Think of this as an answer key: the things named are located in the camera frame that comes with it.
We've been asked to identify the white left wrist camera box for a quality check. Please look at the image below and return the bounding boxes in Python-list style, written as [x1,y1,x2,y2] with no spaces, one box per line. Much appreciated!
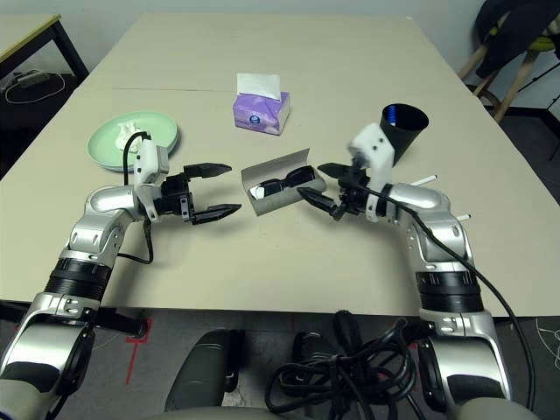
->
[133,139,170,220]

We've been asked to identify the black jacket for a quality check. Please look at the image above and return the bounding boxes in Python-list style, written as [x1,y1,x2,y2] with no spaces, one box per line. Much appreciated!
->
[474,0,560,78]

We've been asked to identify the grey robot right leg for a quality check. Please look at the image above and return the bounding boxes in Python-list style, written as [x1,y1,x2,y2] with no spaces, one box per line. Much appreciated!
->
[290,332,347,395]

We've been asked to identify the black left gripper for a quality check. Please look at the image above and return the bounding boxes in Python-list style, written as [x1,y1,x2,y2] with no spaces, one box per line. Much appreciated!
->
[152,162,243,227]

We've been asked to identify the grey glasses case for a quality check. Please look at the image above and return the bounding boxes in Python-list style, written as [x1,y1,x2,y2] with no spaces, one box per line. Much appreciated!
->
[241,147,329,217]

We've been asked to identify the black cabinet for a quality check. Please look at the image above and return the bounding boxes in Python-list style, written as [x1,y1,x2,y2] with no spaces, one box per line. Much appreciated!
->
[502,52,560,163]

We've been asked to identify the white tissue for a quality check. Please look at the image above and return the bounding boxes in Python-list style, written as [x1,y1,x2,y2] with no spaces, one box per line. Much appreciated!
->
[114,121,152,152]

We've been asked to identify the green plate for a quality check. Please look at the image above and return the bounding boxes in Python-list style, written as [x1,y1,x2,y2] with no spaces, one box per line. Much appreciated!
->
[86,110,180,172]

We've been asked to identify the grey robot torso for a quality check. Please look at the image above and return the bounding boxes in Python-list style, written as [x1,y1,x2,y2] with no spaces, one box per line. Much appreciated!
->
[148,406,307,420]

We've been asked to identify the black sunglasses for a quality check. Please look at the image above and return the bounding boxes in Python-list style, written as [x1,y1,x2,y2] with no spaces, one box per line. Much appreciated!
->
[248,164,317,201]

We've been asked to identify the white floor cable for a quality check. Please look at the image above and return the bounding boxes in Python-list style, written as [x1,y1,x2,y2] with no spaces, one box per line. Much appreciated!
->
[4,72,67,105]

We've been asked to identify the grey power adapter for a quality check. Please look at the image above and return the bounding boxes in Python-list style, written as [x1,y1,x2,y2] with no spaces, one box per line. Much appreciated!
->
[17,69,52,87]

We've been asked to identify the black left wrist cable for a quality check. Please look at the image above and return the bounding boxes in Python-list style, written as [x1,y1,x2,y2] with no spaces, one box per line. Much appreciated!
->
[116,130,155,266]

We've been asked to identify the wooden stool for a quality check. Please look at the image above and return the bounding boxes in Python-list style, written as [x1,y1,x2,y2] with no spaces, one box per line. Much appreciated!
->
[458,38,560,126]

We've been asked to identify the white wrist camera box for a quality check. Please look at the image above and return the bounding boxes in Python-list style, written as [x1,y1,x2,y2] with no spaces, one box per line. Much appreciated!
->
[133,139,170,220]
[347,123,397,220]

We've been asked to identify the yellow-green stool cushion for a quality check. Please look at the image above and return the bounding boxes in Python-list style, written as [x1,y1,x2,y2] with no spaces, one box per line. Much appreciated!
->
[527,37,559,53]

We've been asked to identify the black cup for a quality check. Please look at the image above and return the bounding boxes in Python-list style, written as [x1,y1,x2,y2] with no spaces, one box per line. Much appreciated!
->
[378,103,430,168]

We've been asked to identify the grey robot left leg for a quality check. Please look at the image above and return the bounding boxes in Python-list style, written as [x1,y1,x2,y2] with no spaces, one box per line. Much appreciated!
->
[168,330,242,412]

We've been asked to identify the purple tissue box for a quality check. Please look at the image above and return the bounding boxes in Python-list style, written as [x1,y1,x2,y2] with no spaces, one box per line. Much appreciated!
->
[233,73,291,136]

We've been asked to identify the black cable bundle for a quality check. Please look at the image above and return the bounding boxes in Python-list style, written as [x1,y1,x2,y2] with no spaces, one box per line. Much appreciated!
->
[266,310,424,420]

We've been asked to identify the beige side table black frame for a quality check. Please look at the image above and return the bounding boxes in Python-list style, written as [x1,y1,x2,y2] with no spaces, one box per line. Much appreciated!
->
[0,12,91,84]

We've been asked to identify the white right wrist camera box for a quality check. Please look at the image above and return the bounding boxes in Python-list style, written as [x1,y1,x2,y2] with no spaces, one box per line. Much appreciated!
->
[347,123,397,220]

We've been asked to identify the grey robot leg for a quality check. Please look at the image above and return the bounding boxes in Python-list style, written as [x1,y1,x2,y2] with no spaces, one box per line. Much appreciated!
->
[168,330,242,412]
[290,332,347,395]

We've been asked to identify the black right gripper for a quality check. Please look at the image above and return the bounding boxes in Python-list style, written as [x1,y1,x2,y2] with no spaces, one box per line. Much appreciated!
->
[297,162,382,222]

